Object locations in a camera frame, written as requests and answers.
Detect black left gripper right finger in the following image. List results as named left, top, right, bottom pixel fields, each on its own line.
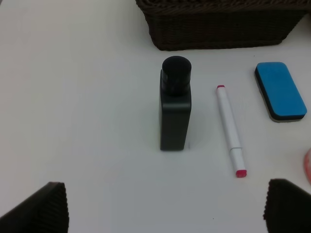
left=263, top=179, right=311, bottom=233

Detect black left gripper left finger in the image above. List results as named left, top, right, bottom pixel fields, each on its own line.
left=0, top=182, right=69, bottom=233

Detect dark green pump bottle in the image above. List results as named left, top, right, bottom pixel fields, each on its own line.
left=159, top=56, right=191, bottom=151

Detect pink bottle white cap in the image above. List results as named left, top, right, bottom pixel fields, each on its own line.
left=303, top=149, right=311, bottom=183

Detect white marker red caps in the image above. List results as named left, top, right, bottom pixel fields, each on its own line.
left=216, top=85, right=247, bottom=178

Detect blue whiteboard eraser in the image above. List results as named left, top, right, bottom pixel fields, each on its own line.
left=255, top=62, right=307, bottom=122

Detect dark brown wicker basket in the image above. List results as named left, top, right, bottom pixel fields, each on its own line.
left=136, top=0, right=311, bottom=51

